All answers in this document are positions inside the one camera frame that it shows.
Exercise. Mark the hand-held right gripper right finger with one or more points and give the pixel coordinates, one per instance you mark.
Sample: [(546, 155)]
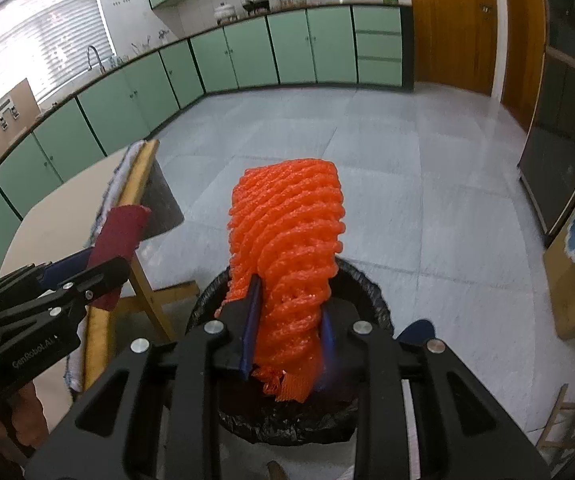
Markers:
[(328, 332)]

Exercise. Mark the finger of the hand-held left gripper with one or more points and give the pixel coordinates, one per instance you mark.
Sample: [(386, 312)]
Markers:
[(67, 266), (107, 272)]

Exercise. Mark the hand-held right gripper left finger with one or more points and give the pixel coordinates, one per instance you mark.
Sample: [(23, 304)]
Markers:
[(250, 330)]

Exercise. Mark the dark red wrapper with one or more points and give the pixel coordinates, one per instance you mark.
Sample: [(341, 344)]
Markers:
[(120, 235)]

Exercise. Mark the black-lined trash bin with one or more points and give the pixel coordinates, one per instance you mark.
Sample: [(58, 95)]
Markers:
[(247, 425)]

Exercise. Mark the orange foam net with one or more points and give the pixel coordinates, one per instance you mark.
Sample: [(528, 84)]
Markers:
[(287, 235)]

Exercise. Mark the person's left hand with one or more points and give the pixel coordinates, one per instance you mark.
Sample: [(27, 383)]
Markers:
[(29, 410)]

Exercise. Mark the low wooden table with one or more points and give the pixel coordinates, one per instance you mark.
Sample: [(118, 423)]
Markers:
[(94, 340)]

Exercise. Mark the cardboard box with print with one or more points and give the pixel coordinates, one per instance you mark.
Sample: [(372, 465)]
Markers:
[(22, 110)]

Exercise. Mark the metal faucet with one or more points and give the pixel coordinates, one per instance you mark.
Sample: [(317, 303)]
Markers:
[(101, 67)]

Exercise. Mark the white window blind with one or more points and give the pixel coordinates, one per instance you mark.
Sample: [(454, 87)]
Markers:
[(37, 40)]

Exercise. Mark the plain large cardboard box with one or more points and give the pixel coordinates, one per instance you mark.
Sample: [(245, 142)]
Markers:
[(572, 300)]

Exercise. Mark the white cooking pot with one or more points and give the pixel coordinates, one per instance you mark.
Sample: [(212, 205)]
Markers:
[(226, 11)]

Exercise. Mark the green base cabinets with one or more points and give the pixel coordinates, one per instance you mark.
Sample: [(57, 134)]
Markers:
[(292, 45)]

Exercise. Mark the black wok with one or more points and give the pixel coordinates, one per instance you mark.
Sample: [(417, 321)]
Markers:
[(257, 6)]

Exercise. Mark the wide wooden door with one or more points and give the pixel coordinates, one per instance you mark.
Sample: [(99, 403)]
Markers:
[(447, 25)]

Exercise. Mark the narrow wooden door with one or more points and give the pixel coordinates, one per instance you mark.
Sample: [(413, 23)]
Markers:
[(522, 35)]

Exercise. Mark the wooden stool frame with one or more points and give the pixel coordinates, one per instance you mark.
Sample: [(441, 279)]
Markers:
[(560, 405)]

